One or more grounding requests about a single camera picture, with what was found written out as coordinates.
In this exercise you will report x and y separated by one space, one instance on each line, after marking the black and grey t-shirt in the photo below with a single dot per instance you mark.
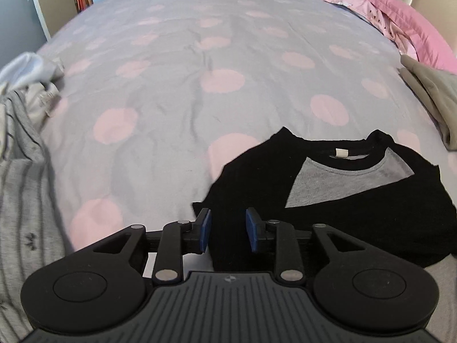
339 221

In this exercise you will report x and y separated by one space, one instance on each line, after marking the khaki garment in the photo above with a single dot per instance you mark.
435 93

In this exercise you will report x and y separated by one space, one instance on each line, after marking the bed with pink dotted sheet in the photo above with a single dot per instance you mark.
178 43

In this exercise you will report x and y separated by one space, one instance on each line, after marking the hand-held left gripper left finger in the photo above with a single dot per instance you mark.
206 230

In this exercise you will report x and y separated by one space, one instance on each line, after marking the grey thin-striped garment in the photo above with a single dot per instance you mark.
21 128

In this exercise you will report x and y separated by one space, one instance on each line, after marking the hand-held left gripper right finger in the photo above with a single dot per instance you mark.
251 232

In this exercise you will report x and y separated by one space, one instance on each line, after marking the wooden door leaf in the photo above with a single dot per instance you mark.
57 0

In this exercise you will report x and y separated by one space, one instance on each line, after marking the white garment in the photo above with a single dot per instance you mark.
28 66

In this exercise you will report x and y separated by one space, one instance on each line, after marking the grey black-striped garment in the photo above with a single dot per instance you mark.
25 239

